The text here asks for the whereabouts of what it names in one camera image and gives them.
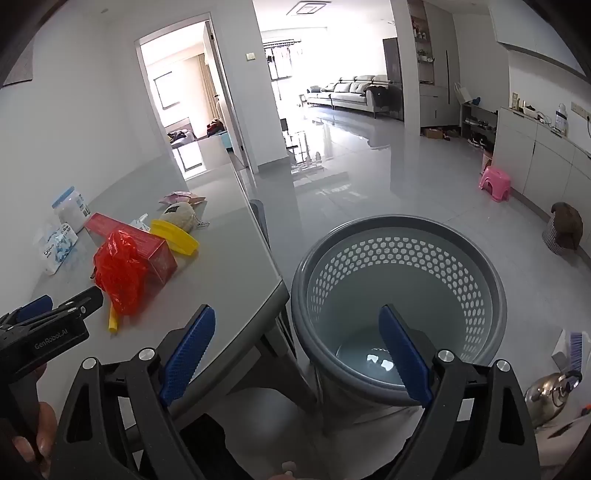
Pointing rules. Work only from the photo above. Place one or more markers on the grey low sideboard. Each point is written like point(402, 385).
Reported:
point(545, 161)

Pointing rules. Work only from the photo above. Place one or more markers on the glass coffee table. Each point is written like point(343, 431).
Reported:
point(300, 145)

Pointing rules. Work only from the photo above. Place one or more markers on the white room door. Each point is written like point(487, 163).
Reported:
point(228, 97)

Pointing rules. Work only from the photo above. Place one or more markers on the brown cardboard box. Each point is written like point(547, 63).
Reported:
point(434, 134)

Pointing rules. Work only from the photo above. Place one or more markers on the grey perforated plastic basket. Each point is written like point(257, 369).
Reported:
point(351, 258)

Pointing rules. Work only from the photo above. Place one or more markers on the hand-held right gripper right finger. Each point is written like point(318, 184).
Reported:
point(406, 355)

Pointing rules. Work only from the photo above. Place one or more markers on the bed with clothes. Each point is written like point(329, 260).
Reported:
point(182, 137)

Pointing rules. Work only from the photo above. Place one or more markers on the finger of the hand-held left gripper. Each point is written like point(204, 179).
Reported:
point(32, 307)
point(85, 302)

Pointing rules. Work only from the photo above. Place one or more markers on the red cardboard box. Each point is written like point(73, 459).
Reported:
point(157, 258)

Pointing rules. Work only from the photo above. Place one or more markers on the shoe rack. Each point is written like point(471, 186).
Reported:
point(480, 124)

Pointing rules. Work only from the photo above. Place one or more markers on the white wall cabinet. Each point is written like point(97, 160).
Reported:
point(535, 32)

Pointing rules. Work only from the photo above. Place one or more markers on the grey sofa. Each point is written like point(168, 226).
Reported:
point(351, 92)

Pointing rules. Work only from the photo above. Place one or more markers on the white bottle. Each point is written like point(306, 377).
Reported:
point(561, 120)

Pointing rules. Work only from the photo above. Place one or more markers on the tall grey shelf cabinet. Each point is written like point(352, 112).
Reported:
point(436, 69)

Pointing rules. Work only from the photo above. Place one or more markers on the white paper bag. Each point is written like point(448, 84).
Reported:
point(461, 92)

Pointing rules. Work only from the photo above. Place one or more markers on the white wet wipes pack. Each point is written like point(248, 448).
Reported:
point(57, 247)

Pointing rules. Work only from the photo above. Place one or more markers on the yellow plastic piece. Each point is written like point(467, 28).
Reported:
point(178, 237)

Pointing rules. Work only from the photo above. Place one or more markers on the beige plush pouch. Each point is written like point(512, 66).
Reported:
point(180, 214)

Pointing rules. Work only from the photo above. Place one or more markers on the person's left hand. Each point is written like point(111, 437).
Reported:
point(44, 424)

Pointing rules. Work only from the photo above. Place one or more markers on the small beige box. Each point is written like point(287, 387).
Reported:
point(515, 100)

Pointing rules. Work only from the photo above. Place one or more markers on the pink snack packet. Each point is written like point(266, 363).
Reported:
point(178, 197)

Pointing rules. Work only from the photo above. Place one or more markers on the orange and white carton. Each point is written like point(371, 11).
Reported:
point(487, 162)

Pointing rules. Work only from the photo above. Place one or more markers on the dark tall cabinet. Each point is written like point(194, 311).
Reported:
point(392, 57)

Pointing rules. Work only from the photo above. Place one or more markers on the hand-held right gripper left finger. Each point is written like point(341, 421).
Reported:
point(189, 355)

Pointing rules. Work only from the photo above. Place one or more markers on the white jar with blue lid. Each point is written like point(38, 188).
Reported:
point(69, 212)

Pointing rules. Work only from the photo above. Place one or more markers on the brown cap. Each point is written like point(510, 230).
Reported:
point(565, 221)

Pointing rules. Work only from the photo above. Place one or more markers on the beige curtain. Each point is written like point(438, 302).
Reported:
point(207, 92)

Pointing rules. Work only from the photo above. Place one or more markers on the red plastic bag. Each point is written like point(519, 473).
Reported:
point(120, 272)

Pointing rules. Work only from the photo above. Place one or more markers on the blue brush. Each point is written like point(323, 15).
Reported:
point(576, 353)

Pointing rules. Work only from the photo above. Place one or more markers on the dark chair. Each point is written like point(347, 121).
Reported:
point(259, 219)

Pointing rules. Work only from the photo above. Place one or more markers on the light blue mask package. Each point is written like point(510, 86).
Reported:
point(141, 224)

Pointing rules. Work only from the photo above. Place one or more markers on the square ceiling light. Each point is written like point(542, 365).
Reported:
point(307, 7)

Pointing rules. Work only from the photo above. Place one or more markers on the steel kettle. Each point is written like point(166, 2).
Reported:
point(549, 394)

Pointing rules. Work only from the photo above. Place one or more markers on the yellow plastic tube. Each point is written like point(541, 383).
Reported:
point(113, 321)

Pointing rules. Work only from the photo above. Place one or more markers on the small checked basket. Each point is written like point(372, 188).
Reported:
point(551, 240)

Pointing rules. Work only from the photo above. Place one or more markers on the pink plastic stool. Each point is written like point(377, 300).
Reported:
point(495, 182)

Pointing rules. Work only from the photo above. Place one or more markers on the wall power socket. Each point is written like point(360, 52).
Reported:
point(579, 110)

